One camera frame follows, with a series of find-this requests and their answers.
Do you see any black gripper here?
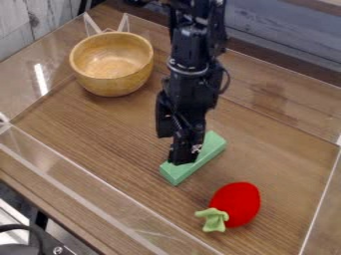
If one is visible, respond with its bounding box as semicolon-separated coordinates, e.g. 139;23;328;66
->
157;65;225;165

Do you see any red plush strawberry toy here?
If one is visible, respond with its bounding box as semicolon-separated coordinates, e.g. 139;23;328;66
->
194;182;261;232

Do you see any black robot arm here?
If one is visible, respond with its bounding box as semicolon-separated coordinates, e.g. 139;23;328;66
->
157;0;230;165

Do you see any clear acrylic tray wall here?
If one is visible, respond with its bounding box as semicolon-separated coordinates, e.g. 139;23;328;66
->
0;113;222;255

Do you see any brown wooden bowl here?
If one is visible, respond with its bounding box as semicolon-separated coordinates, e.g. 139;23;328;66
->
70;32;154;97

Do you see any green rectangular block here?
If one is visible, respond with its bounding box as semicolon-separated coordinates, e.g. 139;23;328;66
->
161;130;228;186

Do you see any black cable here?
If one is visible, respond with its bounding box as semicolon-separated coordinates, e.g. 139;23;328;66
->
0;223;46;255

